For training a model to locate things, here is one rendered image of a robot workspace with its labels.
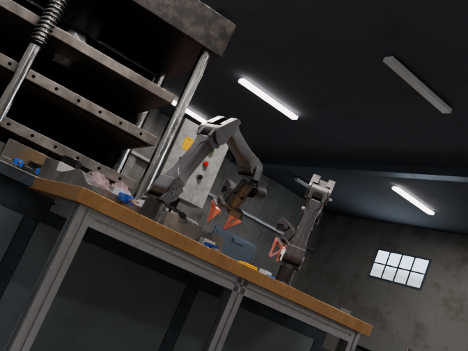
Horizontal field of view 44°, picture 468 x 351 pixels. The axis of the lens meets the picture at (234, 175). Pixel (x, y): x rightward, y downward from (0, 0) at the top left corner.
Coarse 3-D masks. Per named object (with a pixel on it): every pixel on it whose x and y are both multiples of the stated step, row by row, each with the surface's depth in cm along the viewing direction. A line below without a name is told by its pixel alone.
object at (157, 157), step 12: (204, 60) 302; (156, 72) 365; (192, 72) 301; (192, 84) 299; (180, 96) 299; (180, 108) 297; (180, 120) 298; (168, 132) 294; (168, 144) 294; (120, 156) 352; (156, 156) 291; (120, 168) 353; (156, 168) 291; (144, 180) 289; (144, 192) 288
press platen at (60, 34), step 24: (0, 0) 267; (0, 24) 295; (24, 24) 279; (24, 48) 319; (48, 48) 300; (72, 48) 283; (72, 72) 327; (96, 72) 307; (120, 72) 292; (96, 96) 357; (120, 96) 333; (144, 96) 313; (168, 96) 304
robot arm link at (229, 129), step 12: (216, 120) 198; (228, 120) 196; (216, 132) 191; (228, 132) 195; (240, 132) 203; (228, 144) 203; (240, 144) 204; (240, 156) 206; (252, 156) 209; (240, 168) 212; (252, 168) 209
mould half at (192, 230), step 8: (144, 200) 244; (168, 208) 248; (168, 216) 215; (176, 216) 216; (168, 224) 215; (176, 224) 216; (184, 224) 218; (192, 224) 219; (184, 232) 218; (192, 232) 219; (200, 232) 221; (216, 240) 224; (224, 240) 226
